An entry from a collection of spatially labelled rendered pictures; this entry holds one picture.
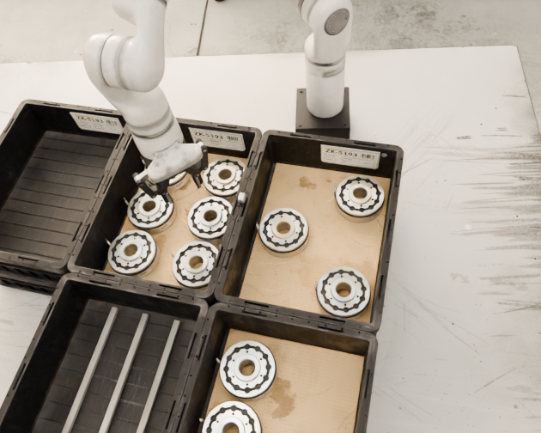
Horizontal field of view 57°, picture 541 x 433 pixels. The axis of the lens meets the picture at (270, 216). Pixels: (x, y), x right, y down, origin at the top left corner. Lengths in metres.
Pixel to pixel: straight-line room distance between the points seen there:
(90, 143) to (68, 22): 1.91
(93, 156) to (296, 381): 0.73
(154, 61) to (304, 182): 0.55
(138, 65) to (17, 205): 0.71
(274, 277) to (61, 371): 0.45
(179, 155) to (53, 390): 0.53
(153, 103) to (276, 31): 2.05
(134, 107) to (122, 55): 0.09
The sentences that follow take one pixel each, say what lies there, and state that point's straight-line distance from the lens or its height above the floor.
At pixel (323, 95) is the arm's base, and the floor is 0.88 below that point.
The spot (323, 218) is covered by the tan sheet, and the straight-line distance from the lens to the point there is 1.08.
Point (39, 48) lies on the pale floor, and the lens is 3.11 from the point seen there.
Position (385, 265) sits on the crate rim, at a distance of 0.93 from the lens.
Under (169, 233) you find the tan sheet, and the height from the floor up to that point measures 0.83.
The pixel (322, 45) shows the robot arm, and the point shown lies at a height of 1.04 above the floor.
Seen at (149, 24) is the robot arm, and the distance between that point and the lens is 0.71.
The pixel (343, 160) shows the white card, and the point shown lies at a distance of 1.11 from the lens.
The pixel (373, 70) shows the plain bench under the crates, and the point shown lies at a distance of 1.54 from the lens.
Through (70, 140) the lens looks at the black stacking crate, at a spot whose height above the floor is 0.83.
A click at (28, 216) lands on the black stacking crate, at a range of 1.28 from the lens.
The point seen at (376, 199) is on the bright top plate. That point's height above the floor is 0.86.
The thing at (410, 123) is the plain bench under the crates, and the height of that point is 0.70.
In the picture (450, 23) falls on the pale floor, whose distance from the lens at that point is 2.82.
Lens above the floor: 1.78
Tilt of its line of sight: 60 degrees down
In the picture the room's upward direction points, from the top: 11 degrees counter-clockwise
